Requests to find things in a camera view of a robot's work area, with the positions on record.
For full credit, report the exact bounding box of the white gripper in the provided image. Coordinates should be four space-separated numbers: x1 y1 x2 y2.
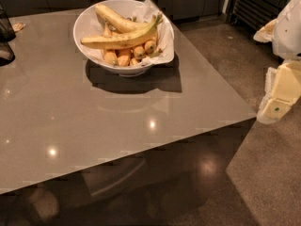
253 0 301 124

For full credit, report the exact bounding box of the long yellow front banana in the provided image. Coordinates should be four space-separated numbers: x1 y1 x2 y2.
81 12 163 50

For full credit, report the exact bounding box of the yellow rear banana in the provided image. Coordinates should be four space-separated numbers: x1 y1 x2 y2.
95 4 147 33

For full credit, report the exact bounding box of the white ceramic bowl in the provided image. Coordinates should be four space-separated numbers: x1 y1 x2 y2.
72 0 175 78

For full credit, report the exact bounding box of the dark slatted cabinet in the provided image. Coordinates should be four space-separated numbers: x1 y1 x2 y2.
225 0 289 30

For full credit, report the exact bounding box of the bunch of small orange bananas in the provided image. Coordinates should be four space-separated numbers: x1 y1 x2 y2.
101 32 162 67

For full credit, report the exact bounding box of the white paper liner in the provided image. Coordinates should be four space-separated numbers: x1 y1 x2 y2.
126 0 174 66

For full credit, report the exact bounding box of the small crumpled wrapper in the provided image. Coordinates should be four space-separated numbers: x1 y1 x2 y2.
12 23 25 32

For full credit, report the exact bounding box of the black mesh basket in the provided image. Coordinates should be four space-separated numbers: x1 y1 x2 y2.
0 5 16 67

